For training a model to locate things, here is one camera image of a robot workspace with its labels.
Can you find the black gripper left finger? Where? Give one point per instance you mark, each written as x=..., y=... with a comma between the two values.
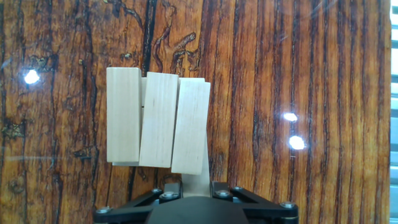
x=171, y=191

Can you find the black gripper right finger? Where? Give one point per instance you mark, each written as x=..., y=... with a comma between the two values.
x=222, y=191

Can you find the glossy brown wooden board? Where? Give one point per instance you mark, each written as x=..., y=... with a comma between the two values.
x=280, y=77

